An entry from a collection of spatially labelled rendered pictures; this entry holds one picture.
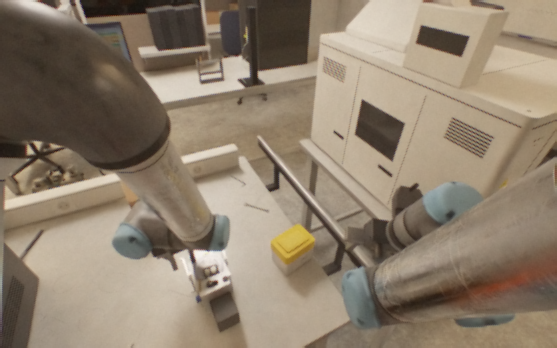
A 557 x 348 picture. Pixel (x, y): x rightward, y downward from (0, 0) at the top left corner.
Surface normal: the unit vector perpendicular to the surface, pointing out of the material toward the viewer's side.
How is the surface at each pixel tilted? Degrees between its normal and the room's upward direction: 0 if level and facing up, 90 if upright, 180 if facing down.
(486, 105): 90
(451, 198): 25
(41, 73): 69
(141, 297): 0
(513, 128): 90
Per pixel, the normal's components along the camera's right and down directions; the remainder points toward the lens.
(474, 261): -0.97, 0.16
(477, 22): -0.89, 0.28
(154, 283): 0.00, -0.78
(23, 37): 0.53, -0.18
